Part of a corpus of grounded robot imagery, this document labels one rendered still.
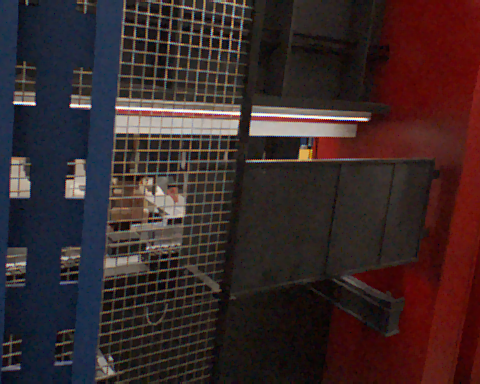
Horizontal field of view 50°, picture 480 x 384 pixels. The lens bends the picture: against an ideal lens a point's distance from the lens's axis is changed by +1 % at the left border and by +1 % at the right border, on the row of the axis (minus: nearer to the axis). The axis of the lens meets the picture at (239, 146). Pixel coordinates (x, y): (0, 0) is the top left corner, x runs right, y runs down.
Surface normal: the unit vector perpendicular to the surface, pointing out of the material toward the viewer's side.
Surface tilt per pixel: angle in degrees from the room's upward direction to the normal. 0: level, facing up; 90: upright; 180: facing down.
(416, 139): 90
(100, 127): 90
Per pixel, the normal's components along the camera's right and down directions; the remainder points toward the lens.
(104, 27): 0.34, 0.19
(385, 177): 0.56, 0.19
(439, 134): -0.82, 0.00
